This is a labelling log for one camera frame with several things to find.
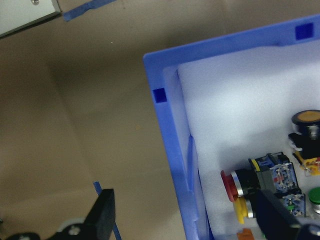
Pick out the black-ringed yellow push button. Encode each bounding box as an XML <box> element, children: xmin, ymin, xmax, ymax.
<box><xmin>287</xmin><ymin>109</ymin><xmax>320</xmax><ymax>177</ymax></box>

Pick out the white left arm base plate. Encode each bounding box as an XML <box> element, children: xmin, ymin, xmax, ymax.
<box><xmin>0</xmin><ymin>0</ymin><xmax>63</xmax><ymax>39</ymax></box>

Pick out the orange push button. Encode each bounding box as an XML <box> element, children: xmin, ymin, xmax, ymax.
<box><xmin>236</xmin><ymin>227</ymin><xmax>254</xmax><ymax>240</ymax></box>

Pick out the green push button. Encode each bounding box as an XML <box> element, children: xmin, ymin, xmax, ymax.
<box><xmin>307</xmin><ymin>186</ymin><xmax>320</xmax><ymax>215</ymax></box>

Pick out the yellow mushroom push button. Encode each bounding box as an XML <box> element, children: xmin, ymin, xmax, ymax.
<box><xmin>232</xmin><ymin>192</ymin><xmax>307</xmax><ymax>225</ymax></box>

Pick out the blue bin with buttons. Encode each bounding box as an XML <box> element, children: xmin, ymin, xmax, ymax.
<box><xmin>142</xmin><ymin>13</ymin><xmax>320</xmax><ymax>240</ymax></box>

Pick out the white foam pad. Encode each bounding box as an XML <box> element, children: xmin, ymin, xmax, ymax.
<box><xmin>176</xmin><ymin>41</ymin><xmax>320</xmax><ymax>240</ymax></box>

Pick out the red mushroom push button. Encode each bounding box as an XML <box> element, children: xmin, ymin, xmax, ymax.
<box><xmin>220</xmin><ymin>151</ymin><xmax>300</xmax><ymax>203</ymax></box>

